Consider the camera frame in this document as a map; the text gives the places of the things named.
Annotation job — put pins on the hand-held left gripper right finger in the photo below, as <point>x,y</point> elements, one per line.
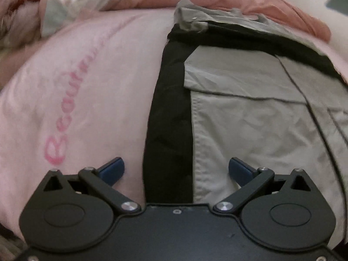
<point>240,170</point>

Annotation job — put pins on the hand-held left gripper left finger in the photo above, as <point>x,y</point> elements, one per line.
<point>112,170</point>

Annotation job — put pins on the grey and black jacket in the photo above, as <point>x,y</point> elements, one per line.
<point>244,119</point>

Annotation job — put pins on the pink printed bed sheet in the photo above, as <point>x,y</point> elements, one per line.
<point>89,87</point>

